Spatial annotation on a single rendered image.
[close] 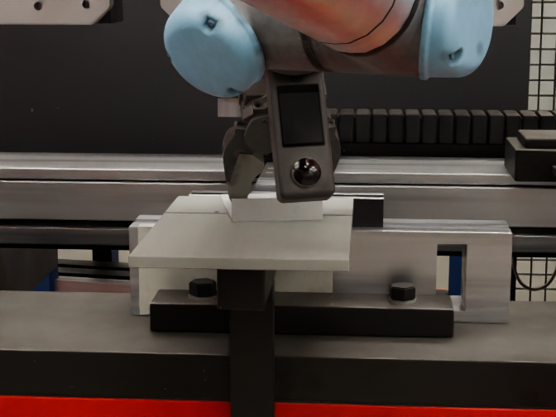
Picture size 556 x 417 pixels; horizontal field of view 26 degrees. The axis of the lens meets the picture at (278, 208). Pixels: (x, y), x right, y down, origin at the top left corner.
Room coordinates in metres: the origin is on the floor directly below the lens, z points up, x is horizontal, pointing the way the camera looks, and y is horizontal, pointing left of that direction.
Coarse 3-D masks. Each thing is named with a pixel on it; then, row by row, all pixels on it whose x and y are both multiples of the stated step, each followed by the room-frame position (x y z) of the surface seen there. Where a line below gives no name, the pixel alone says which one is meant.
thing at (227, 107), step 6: (222, 102) 1.23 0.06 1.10; (228, 102) 1.23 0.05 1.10; (234, 102) 1.23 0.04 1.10; (222, 108) 1.23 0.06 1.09; (228, 108) 1.23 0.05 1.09; (234, 108) 1.23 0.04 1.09; (240, 108) 1.23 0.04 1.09; (222, 114) 1.23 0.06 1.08; (228, 114) 1.23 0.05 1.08; (234, 114) 1.23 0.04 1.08; (240, 114) 1.23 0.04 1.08
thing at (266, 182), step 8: (264, 160) 1.40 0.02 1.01; (272, 160) 1.40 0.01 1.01; (264, 168) 1.36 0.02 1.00; (272, 168) 1.35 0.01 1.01; (256, 176) 1.40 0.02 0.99; (264, 176) 1.30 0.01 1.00; (272, 176) 1.30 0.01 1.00; (256, 184) 1.26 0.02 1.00; (264, 184) 1.26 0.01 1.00; (272, 184) 1.26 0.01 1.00
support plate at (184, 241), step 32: (160, 224) 1.07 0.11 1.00; (192, 224) 1.07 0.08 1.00; (224, 224) 1.07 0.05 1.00; (256, 224) 1.07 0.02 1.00; (288, 224) 1.07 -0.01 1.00; (320, 224) 1.07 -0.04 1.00; (128, 256) 0.95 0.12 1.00; (160, 256) 0.95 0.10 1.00; (192, 256) 0.95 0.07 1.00; (224, 256) 0.95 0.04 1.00; (256, 256) 0.95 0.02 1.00; (288, 256) 0.95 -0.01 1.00; (320, 256) 0.95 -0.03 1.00
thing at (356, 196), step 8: (192, 192) 1.24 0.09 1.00; (200, 192) 1.24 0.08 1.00; (208, 192) 1.24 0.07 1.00; (216, 192) 1.24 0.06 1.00; (224, 192) 1.24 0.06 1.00; (256, 192) 1.24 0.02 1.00; (264, 192) 1.24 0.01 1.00; (272, 192) 1.24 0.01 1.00; (360, 200) 1.20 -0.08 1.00; (368, 200) 1.20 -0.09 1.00; (376, 200) 1.20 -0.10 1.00; (360, 208) 1.20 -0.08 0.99; (368, 208) 1.20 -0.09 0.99; (376, 208) 1.20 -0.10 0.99; (352, 216) 1.20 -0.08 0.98; (360, 216) 1.20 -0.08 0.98; (368, 216) 1.20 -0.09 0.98; (376, 216) 1.20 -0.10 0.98; (352, 224) 1.20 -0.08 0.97; (360, 224) 1.20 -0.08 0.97; (368, 224) 1.20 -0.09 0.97; (376, 224) 1.20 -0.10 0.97
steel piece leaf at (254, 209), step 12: (228, 204) 1.16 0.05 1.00; (240, 204) 1.09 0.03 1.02; (252, 204) 1.09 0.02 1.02; (264, 204) 1.09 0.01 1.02; (276, 204) 1.09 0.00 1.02; (288, 204) 1.09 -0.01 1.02; (300, 204) 1.09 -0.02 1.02; (312, 204) 1.09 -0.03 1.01; (240, 216) 1.09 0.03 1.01; (252, 216) 1.09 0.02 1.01; (264, 216) 1.09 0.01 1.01; (276, 216) 1.09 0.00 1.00; (288, 216) 1.09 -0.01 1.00; (300, 216) 1.09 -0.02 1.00; (312, 216) 1.09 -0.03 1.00
